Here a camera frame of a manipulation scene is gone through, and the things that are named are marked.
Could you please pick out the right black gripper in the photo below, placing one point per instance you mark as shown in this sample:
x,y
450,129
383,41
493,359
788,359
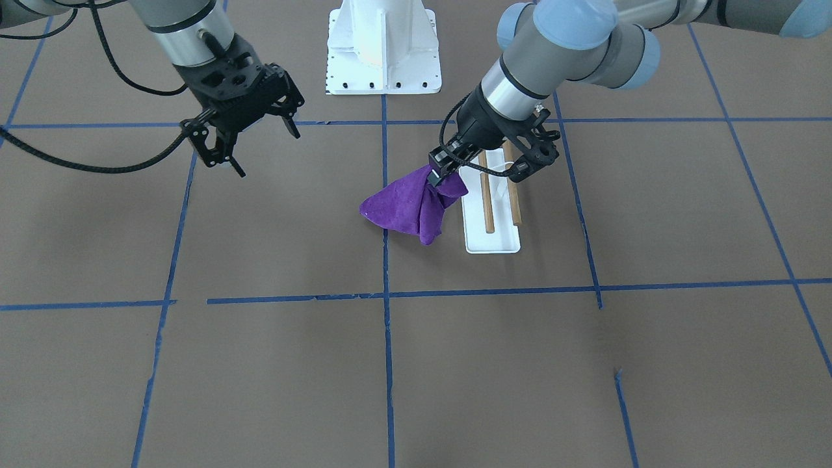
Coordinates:
x,y
192,80

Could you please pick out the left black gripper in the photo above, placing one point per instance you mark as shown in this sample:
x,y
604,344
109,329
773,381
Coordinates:
x,y
480,123

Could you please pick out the purple towel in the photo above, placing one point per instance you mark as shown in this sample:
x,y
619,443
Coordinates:
x,y
414,206

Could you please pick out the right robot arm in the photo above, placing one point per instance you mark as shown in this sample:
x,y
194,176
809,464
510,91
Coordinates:
x,y
191,33

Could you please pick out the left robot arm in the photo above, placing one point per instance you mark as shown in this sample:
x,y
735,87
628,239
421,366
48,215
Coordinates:
x,y
606,43

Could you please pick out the wooden rack rod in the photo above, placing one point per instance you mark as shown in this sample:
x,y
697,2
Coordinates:
x,y
515,205
487,204

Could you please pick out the white rack base tray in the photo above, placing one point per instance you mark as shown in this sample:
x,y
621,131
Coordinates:
x,y
506,237

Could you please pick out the white rack support bracket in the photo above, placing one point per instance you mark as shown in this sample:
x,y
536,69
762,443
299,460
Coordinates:
x,y
499,185

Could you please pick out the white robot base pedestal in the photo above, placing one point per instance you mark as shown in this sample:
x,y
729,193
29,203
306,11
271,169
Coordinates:
x,y
382,48

